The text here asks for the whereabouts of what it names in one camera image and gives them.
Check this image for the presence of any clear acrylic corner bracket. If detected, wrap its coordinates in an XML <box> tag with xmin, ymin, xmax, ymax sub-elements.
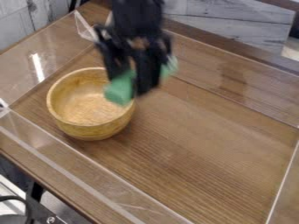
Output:
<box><xmin>72</xmin><ymin>10</ymin><xmax>117</xmax><ymax>45</ymax></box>

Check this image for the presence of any black cable under table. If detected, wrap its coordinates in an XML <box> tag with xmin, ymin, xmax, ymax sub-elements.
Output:
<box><xmin>0</xmin><ymin>195</ymin><xmax>35</xmax><ymax>224</ymax></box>

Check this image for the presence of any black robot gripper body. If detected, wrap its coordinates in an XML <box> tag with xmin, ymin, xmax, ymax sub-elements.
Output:
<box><xmin>94</xmin><ymin>0</ymin><xmax>172</xmax><ymax>59</ymax></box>

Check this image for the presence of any clear acrylic tray wall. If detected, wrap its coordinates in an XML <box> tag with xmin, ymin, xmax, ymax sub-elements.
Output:
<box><xmin>0</xmin><ymin>99</ymin><xmax>193</xmax><ymax>224</ymax></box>

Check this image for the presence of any black table leg bracket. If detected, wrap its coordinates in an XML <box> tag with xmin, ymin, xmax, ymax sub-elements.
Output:
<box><xmin>25</xmin><ymin>182</ymin><xmax>68</xmax><ymax>224</ymax></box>

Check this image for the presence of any green rectangular block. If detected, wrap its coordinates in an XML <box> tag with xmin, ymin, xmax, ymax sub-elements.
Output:
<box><xmin>104</xmin><ymin>55</ymin><xmax>178</xmax><ymax>106</ymax></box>

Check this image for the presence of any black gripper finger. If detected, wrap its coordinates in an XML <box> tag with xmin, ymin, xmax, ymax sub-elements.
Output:
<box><xmin>96</xmin><ymin>42</ymin><xmax>130</xmax><ymax>81</ymax></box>
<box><xmin>134</xmin><ymin>50</ymin><xmax>166</xmax><ymax>95</ymax></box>

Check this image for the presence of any brown wooden bowl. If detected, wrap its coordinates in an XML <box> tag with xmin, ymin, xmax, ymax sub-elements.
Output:
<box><xmin>45</xmin><ymin>66</ymin><xmax>136</xmax><ymax>141</ymax></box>

